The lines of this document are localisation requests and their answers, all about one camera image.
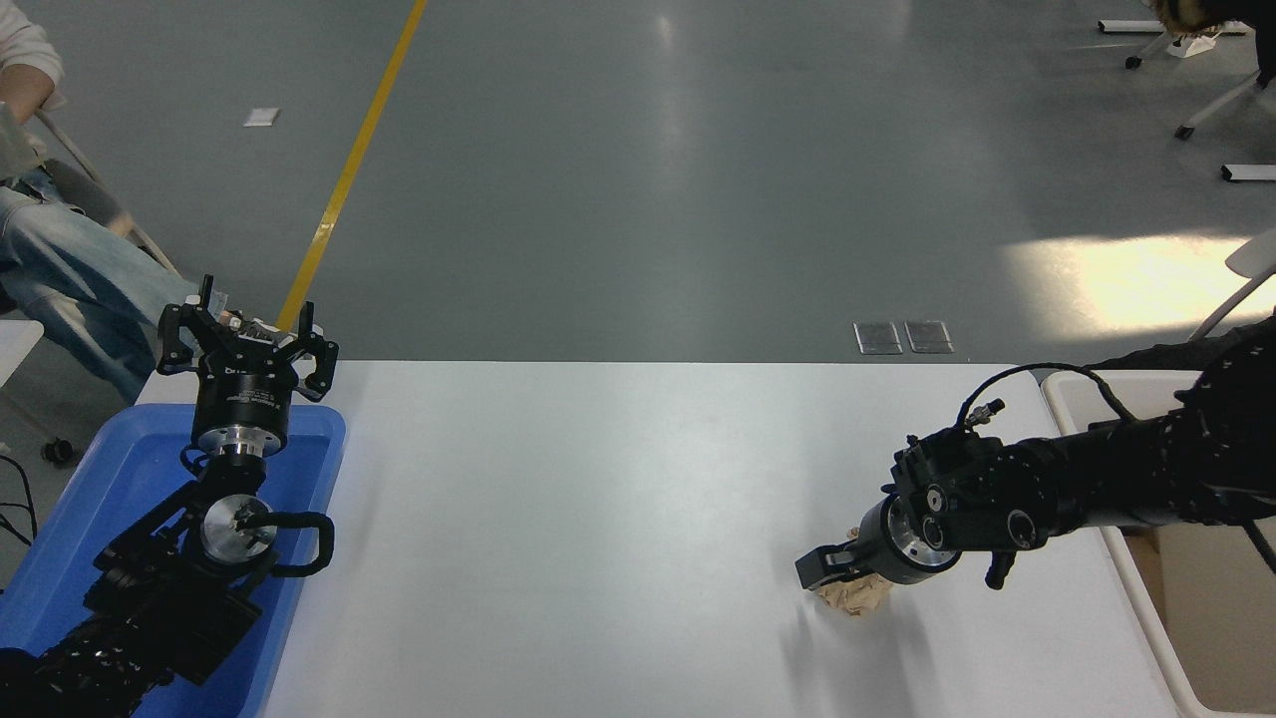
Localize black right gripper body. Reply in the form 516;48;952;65
852;496;923;587

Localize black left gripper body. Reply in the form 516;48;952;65
192;334;301;437

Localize tan paper ball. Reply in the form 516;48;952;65
815;527;892;617

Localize seated person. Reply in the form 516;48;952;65
0;0;205;405

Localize blue plastic tray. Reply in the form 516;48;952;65
0;402;348;718

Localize yellow floor tape line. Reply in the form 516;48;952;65
276;0;430;332

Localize white side table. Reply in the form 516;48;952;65
0;319;46;386

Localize large pale bin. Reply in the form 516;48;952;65
1040;369;1276;718

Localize white chair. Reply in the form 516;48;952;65
1188;227;1276;342

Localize grey office chair base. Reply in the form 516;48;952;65
1097;18;1272;141

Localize thin black cables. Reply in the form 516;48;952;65
0;454;39;547

